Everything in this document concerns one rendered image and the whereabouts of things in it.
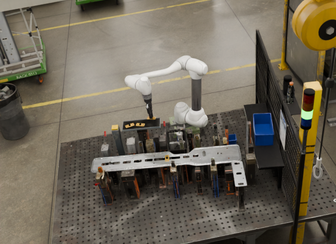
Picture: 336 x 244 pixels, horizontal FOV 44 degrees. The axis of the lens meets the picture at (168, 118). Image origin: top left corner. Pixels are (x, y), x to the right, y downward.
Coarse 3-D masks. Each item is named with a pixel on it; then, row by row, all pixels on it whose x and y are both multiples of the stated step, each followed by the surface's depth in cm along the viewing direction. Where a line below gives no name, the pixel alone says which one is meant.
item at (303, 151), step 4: (308, 88) 258; (312, 88) 258; (304, 92) 256; (308, 92) 255; (312, 92) 254; (300, 124) 273; (304, 128) 272; (308, 128) 271; (304, 132) 277; (304, 136) 279; (304, 140) 281; (304, 144) 283; (304, 148) 286; (304, 152) 288
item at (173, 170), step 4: (172, 168) 363; (176, 168) 369; (172, 172) 361; (176, 172) 364; (172, 176) 364; (176, 176) 365; (172, 180) 368; (176, 180) 367; (176, 184) 372; (176, 188) 376; (176, 192) 378; (180, 192) 385; (176, 196) 381; (180, 196) 381
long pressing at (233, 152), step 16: (96, 160) 390; (112, 160) 387; (128, 160) 385; (144, 160) 382; (160, 160) 379; (176, 160) 377; (192, 160) 374; (208, 160) 372; (224, 160) 369; (240, 160) 367
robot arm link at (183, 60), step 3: (180, 57) 404; (183, 57) 404; (186, 57) 402; (189, 57) 401; (177, 60) 400; (180, 60) 400; (183, 60) 400; (186, 60) 398; (183, 63) 399; (183, 66) 401; (183, 69) 404
